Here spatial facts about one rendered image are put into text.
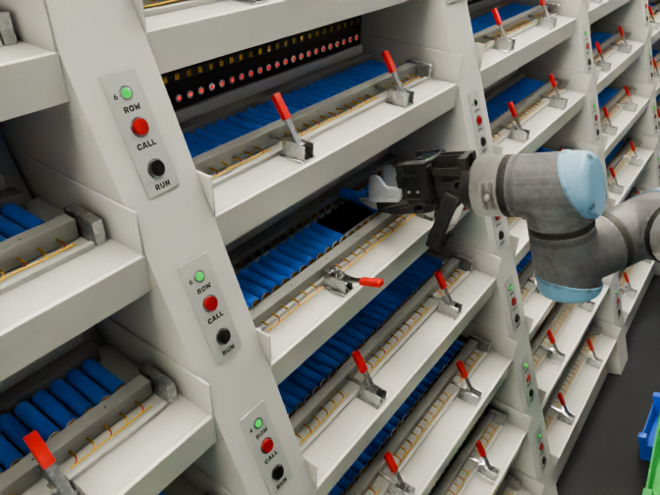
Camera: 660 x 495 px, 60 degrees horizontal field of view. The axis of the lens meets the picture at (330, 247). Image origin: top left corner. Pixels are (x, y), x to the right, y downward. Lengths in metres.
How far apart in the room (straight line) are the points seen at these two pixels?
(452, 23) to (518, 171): 0.39
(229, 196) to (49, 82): 0.23
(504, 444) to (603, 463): 0.51
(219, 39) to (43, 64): 0.21
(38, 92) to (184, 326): 0.27
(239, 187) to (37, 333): 0.29
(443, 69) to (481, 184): 0.34
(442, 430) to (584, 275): 0.45
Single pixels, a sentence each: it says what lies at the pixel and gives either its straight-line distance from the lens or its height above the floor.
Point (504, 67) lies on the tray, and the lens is 1.32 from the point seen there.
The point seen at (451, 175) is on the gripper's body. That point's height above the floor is 1.05.
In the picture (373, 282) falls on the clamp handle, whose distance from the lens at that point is 0.79.
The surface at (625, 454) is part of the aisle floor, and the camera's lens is 1.90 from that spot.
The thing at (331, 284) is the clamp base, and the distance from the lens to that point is 0.84.
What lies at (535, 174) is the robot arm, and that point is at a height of 1.05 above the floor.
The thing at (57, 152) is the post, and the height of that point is 1.26.
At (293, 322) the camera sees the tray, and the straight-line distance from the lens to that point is 0.79.
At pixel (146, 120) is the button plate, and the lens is 0.62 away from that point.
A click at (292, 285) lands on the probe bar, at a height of 0.99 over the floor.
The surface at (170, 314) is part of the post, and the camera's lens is 0.63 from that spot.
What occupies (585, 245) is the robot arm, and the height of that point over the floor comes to 0.94.
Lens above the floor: 1.30
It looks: 20 degrees down
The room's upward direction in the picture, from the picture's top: 17 degrees counter-clockwise
